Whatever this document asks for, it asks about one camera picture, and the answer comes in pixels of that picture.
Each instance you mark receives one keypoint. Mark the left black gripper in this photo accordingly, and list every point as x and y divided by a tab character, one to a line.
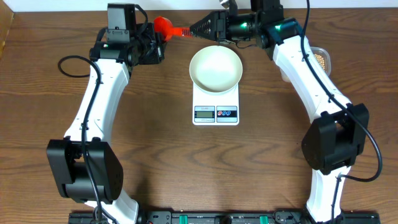
158	48

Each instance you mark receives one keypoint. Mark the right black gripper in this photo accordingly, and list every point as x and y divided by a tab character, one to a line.
219	24

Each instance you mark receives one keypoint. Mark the red plastic measuring scoop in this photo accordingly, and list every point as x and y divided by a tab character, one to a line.
166	28

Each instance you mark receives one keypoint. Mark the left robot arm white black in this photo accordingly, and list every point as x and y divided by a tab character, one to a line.
84	166

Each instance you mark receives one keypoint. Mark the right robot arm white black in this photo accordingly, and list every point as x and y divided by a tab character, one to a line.
337	132

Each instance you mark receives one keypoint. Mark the cream round bowl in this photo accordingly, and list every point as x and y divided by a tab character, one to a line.
216	69

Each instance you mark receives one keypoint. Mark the white digital kitchen scale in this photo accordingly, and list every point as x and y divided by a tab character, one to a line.
215	109

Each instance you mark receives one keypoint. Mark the clear plastic container of soybeans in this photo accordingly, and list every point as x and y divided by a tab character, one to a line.
321	60

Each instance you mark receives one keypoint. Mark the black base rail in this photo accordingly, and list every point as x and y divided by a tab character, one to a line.
234	218

